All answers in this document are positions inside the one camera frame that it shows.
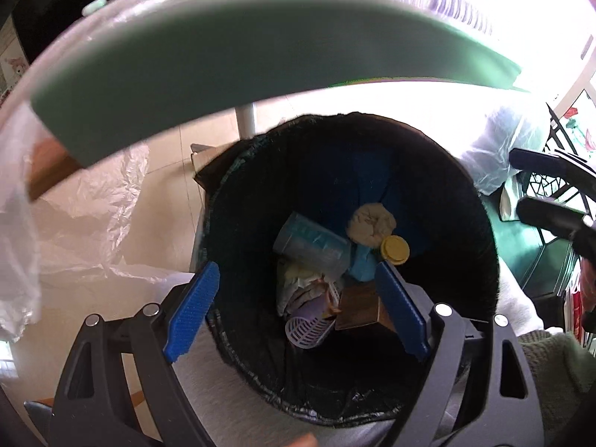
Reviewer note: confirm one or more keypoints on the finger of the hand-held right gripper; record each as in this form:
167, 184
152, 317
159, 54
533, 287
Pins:
558, 223
549, 165

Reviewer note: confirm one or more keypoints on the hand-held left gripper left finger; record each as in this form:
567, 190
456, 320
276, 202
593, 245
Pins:
193, 316

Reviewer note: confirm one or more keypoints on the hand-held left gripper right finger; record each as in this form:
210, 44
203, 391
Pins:
403, 312

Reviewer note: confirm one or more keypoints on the brown box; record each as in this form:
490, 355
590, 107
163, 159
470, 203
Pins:
361, 307

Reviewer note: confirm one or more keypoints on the yellow round lid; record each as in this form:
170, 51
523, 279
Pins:
396, 250

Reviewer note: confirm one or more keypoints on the beige paper ball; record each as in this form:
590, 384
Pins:
371, 223

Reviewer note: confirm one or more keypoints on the purple plastic strainer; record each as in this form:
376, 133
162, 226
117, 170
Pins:
307, 328

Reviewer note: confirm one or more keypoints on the white wrapper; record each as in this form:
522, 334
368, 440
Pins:
298, 288

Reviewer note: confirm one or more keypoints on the clear plastic cup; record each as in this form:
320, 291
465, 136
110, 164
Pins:
312, 244

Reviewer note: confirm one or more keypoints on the trash bin with black bag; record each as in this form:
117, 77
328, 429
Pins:
326, 163

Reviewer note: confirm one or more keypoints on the person's left hand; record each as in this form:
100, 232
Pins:
302, 441

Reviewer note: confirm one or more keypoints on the white plastic bag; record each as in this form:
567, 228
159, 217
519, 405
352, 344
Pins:
503, 149

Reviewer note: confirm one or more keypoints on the light grey cloth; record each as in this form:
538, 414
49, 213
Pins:
219, 382

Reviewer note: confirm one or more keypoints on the clear plastic sheet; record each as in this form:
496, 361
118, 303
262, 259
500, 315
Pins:
93, 223

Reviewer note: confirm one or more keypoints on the green knit sweater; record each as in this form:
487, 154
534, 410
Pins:
558, 391

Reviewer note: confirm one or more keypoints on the row of clear plastic cups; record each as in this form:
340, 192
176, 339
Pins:
442, 0

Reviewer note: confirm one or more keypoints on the brown wooden board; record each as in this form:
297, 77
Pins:
53, 172

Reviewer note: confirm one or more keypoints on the green table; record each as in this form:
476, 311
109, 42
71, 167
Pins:
233, 56

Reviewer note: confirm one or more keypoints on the pale ceramic spoon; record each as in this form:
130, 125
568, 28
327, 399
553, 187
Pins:
94, 7

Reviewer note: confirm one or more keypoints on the dark panel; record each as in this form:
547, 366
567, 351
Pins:
51, 14

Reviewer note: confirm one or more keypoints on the black metal chair frame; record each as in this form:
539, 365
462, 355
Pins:
565, 130

